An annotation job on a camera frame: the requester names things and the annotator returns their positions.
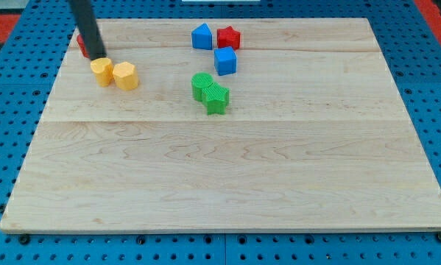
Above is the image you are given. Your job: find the red block behind stick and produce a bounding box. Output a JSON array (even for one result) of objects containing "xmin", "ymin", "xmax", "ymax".
[{"xmin": 77, "ymin": 34, "xmax": 90, "ymax": 58}]

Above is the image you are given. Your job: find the red star block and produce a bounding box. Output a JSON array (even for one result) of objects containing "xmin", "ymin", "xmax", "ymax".
[{"xmin": 216, "ymin": 26, "xmax": 241, "ymax": 50}]

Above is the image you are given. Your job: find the yellow heart block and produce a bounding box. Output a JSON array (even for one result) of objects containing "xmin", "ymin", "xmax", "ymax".
[{"xmin": 90, "ymin": 57, "xmax": 113, "ymax": 87}]

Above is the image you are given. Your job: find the blue triangular block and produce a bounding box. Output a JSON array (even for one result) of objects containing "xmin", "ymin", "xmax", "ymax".
[{"xmin": 191, "ymin": 23, "xmax": 213, "ymax": 50}]

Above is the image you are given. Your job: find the wooden board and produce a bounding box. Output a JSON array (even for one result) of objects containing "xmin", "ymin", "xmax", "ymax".
[{"xmin": 0, "ymin": 18, "xmax": 441, "ymax": 234}]

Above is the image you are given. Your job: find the green cylinder block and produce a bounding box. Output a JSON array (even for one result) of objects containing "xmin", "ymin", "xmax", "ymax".
[{"xmin": 191, "ymin": 72, "xmax": 214, "ymax": 102}]

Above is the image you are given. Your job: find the yellow hexagon block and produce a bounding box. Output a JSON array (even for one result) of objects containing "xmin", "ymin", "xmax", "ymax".
[{"xmin": 113, "ymin": 62, "xmax": 139, "ymax": 91}]

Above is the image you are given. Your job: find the green star block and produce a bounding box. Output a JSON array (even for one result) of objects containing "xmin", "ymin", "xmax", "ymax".
[{"xmin": 202, "ymin": 82, "xmax": 230, "ymax": 115}]

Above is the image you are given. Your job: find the blue cube block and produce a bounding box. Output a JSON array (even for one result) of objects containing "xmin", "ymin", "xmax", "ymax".
[{"xmin": 214, "ymin": 46, "xmax": 237, "ymax": 76}]

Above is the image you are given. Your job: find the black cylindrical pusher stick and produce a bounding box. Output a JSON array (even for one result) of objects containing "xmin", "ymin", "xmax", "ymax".
[{"xmin": 68, "ymin": 0, "xmax": 107, "ymax": 60}]

